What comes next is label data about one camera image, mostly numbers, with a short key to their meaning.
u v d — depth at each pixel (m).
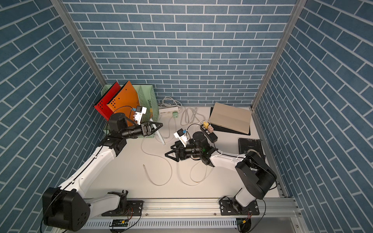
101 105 0.82
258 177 0.45
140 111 0.67
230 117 1.16
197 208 0.76
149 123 0.66
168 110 1.13
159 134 0.69
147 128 0.65
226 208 0.73
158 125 0.70
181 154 0.69
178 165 0.89
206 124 0.99
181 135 0.72
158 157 0.94
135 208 0.73
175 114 1.12
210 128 1.00
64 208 0.39
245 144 0.97
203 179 0.84
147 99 1.07
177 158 0.68
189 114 1.16
